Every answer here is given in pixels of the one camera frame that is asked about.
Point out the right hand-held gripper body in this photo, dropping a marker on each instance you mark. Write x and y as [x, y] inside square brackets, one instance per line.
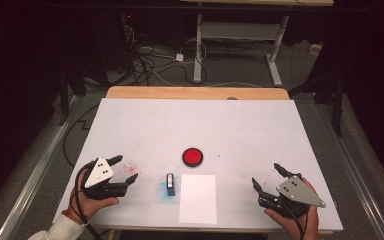
[296, 191]

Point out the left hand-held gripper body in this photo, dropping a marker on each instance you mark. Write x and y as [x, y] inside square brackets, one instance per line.
[98, 173]

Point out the blue stamp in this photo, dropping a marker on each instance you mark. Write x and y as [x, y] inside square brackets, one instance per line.
[170, 185]

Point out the round red ink pad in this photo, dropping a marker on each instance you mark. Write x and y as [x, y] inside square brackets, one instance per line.
[192, 157]

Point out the person's right hand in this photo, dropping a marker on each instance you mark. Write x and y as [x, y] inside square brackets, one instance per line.
[310, 220]

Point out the person's left hand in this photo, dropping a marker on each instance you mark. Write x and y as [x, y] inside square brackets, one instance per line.
[90, 206]

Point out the white paper sheet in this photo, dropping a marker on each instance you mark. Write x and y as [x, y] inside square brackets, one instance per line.
[198, 200]

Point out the white table cover board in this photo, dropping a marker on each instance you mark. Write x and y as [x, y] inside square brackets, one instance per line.
[213, 126]

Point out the black stand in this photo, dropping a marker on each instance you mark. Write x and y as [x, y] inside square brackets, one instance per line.
[63, 96]
[338, 106]

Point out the wooden table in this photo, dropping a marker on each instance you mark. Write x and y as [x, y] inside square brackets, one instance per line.
[196, 92]

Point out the white power adapter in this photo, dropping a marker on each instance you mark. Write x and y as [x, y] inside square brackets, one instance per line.
[179, 57]

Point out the small white box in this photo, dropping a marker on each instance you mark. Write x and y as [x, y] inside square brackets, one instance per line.
[316, 49]

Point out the white metal-legged desk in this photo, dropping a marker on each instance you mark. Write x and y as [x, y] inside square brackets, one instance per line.
[198, 50]

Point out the metal floor rail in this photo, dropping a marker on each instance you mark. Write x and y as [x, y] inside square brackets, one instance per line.
[356, 173]
[36, 170]

